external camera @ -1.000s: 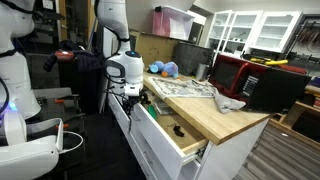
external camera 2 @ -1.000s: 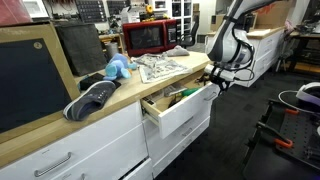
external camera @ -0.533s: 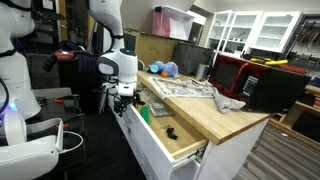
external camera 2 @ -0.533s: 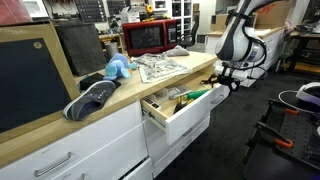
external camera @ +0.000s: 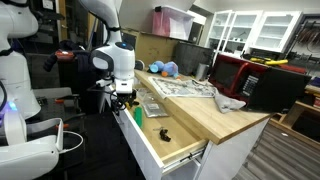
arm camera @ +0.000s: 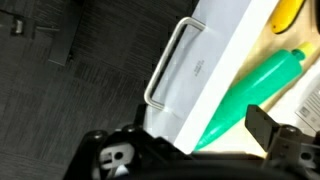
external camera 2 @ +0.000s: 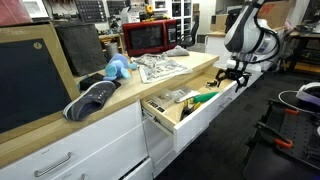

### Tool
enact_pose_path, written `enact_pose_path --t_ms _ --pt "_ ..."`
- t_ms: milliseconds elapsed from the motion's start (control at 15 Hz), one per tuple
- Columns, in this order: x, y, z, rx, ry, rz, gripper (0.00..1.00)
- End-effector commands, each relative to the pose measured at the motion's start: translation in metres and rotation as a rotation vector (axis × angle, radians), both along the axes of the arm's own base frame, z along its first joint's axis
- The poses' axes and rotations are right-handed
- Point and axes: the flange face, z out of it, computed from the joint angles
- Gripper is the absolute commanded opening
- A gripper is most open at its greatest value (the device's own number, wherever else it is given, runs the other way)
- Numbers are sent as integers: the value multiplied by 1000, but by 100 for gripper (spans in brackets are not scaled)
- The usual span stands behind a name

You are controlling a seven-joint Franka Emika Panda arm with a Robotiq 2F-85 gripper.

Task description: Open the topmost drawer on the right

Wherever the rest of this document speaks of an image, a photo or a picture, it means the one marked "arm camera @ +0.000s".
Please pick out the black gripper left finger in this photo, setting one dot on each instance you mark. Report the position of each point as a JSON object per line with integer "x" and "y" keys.
{"x": 141, "y": 116}

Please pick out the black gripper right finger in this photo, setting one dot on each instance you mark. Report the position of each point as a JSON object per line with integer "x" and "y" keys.
{"x": 260, "y": 125}

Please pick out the yellow black spring clamp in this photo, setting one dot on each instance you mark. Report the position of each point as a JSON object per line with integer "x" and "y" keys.
{"x": 286, "y": 18}

